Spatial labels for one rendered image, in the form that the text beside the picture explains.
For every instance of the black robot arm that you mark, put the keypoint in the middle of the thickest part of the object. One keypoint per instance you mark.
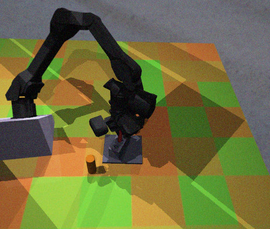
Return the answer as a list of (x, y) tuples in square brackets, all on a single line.
[(129, 92)]

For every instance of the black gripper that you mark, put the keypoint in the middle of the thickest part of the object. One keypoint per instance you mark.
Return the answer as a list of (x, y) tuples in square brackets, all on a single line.
[(99, 125)]

